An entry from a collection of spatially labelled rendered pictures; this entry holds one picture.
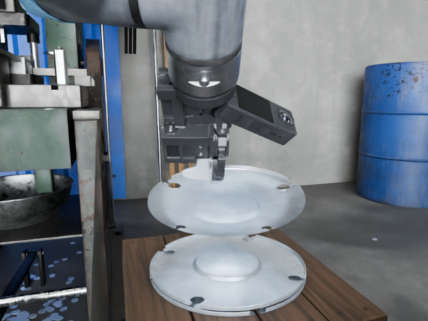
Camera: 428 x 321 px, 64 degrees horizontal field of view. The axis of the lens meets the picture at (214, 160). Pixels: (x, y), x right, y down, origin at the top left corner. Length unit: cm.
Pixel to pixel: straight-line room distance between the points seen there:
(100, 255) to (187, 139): 57
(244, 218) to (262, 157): 188
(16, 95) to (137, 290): 60
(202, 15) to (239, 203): 41
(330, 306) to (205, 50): 44
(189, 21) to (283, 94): 230
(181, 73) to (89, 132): 52
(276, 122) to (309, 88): 227
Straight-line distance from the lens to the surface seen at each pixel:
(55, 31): 133
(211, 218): 69
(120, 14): 31
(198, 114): 40
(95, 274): 94
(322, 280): 67
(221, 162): 43
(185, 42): 31
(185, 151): 43
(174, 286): 61
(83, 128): 84
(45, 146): 91
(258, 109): 41
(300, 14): 270
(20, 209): 105
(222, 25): 30
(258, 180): 55
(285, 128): 43
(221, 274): 63
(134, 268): 70
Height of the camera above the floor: 67
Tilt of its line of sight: 10 degrees down
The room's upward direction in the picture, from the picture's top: straight up
